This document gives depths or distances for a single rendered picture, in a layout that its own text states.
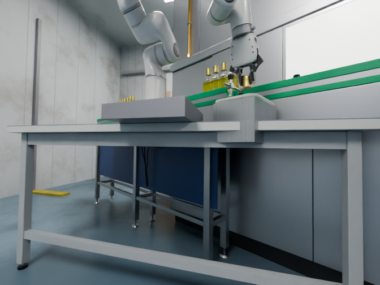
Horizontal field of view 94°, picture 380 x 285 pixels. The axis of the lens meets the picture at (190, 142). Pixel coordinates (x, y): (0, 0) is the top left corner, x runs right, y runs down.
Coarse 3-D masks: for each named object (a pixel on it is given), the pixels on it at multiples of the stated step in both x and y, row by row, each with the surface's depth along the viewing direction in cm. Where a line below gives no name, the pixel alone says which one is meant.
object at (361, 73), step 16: (352, 64) 65; (368, 64) 62; (288, 80) 79; (304, 80) 75; (320, 80) 72; (336, 80) 68; (352, 80) 65; (368, 80) 62; (272, 96) 84; (288, 96) 79
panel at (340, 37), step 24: (360, 0) 76; (312, 24) 88; (336, 24) 82; (360, 24) 76; (288, 48) 95; (312, 48) 88; (336, 48) 81; (360, 48) 76; (288, 72) 95; (312, 72) 87
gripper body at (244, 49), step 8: (248, 32) 63; (232, 40) 67; (240, 40) 65; (248, 40) 63; (256, 40) 65; (232, 48) 68; (240, 48) 66; (248, 48) 64; (256, 48) 64; (232, 56) 69; (240, 56) 66; (248, 56) 65; (256, 56) 64; (232, 64) 70; (240, 64) 68; (248, 64) 70
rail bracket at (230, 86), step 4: (228, 76) 87; (232, 76) 86; (224, 84) 83; (228, 84) 85; (232, 84) 86; (228, 88) 87; (232, 88) 87; (236, 88) 90; (240, 92) 94; (228, 96) 86; (232, 96) 86
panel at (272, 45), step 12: (348, 0) 79; (288, 24) 95; (264, 36) 104; (276, 36) 99; (264, 48) 103; (276, 48) 99; (216, 60) 126; (228, 60) 119; (264, 60) 103; (276, 60) 99; (264, 72) 103; (276, 72) 99; (252, 84) 108
